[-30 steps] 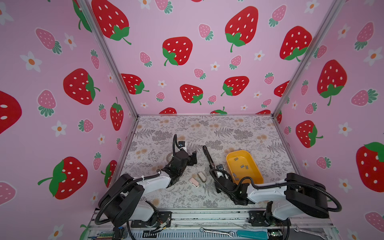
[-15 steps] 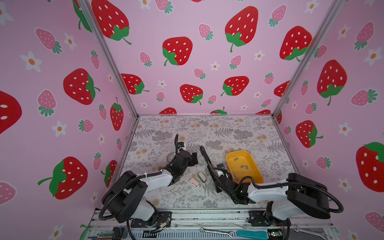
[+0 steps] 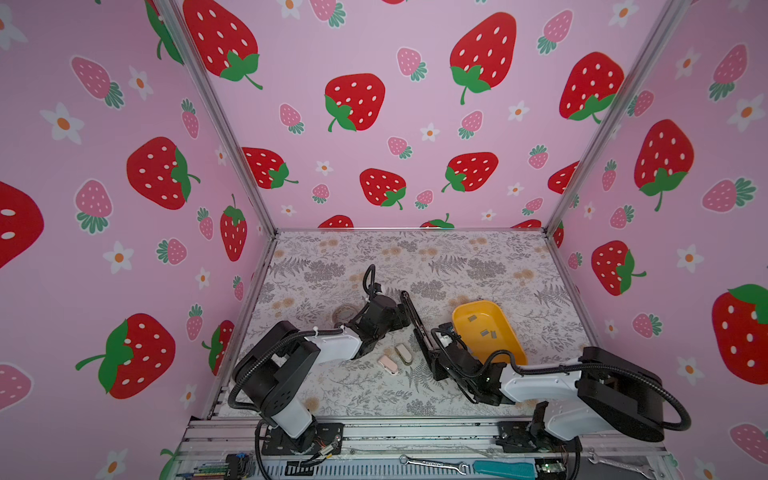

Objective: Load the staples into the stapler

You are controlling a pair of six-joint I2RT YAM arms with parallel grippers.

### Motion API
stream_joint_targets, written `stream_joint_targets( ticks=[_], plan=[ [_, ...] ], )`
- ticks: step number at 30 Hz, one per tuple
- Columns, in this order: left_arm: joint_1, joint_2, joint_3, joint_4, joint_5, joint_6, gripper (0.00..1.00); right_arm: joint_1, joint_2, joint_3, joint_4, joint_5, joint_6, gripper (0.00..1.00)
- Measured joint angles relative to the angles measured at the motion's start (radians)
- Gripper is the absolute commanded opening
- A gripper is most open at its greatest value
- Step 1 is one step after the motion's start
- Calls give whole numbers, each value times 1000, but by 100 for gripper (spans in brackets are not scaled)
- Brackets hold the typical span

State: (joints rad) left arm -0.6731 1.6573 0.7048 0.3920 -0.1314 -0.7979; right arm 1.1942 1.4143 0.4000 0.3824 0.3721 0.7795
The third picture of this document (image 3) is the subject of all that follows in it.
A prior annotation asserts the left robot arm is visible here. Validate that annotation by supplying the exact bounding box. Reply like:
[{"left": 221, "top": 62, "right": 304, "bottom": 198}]
[{"left": 227, "top": 264, "right": 410, "bottom": 455}]

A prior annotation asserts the clear tape roll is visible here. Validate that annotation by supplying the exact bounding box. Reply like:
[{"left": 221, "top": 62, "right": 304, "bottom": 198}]
[{"left": 331, "top": 304, "right": 360, "bottom": 327}]

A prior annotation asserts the yellow plastic tray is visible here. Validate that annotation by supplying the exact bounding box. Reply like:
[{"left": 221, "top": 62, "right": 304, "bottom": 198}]
[{"left": 452, "top": 300, "right": 528, "bottom": 365}]

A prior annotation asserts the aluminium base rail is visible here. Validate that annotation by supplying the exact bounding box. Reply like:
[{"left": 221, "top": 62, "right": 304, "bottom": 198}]
[{"left": 161, "top": 417, "right": 683, "bottom": 479}]

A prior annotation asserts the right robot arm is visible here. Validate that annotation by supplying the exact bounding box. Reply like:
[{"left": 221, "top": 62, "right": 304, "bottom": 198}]
[{"left": 418, "top": 324, "right": 692, "bottom": 445}]

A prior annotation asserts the teal handled tool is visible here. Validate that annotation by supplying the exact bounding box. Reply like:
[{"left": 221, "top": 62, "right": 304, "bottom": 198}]
[{"left": 473, "top": 460, "right": 537, "bottom": 480}]

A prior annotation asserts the black stapler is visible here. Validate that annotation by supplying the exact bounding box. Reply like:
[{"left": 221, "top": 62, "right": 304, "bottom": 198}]
[{"left": 400, "top": 290, "right": 448, "bottom": 381}]

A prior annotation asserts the silver wrench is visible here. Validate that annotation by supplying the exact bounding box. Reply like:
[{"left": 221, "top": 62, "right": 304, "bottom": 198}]
[
  {"left": 399, "top": 455, "right": 470, "bottom": 476},
  {"left": 587, "top": 451, "right": 655, "bottom": 480}
]

